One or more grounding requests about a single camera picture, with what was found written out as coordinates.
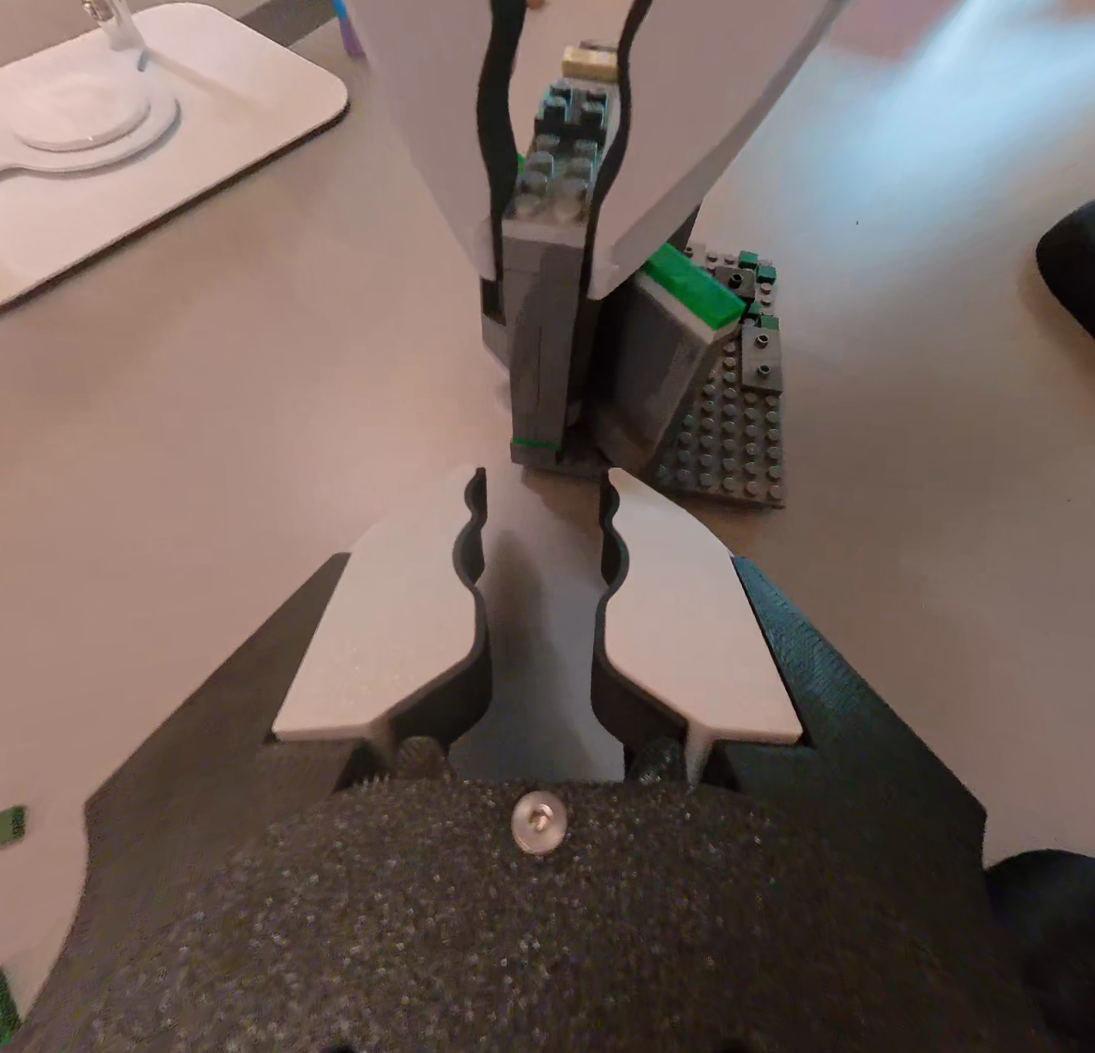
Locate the white round-base stand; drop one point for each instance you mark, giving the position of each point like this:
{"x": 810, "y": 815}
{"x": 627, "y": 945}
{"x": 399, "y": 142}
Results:
{"x": 85, "y": 116}

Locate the dark grey studded baseplate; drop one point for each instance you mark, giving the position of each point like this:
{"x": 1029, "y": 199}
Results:
{"x": 736, "y": 445}

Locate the white tray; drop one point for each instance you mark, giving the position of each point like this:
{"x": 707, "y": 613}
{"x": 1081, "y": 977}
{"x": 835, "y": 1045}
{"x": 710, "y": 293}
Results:
{"x": 231, "y": 129}

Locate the black textured pad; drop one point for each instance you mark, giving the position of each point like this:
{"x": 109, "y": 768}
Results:
{"x": 1069, "y": 266}

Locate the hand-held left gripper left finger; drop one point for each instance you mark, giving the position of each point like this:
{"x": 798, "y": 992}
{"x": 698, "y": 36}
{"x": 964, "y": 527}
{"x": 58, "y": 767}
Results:
{"x": 376, "y": 634}

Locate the tan brick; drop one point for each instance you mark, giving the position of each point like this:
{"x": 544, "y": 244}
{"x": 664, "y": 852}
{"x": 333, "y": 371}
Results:
{"x": 590, "y": 62}

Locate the small green brick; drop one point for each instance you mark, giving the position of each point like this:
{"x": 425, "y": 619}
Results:
{"x": 12, "y": 826}

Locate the beige desk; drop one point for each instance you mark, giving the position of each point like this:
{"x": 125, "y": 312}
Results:
{"x": 214, "y": 437}

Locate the grey brick tower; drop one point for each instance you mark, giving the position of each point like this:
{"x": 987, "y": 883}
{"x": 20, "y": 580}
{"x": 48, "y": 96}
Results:
{"x": 543, "y": 317}

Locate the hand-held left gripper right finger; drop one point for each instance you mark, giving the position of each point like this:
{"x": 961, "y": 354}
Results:
{"x": 693, "y": 625}

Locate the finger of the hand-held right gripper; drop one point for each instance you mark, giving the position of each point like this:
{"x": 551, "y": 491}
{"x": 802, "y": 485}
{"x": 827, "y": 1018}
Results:
{"x": 718, "y": 69}
{"x": 419, "y": 60}

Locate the purple green toy figure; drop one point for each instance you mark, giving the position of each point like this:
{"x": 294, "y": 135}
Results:
{"x": 346, "y": 18}

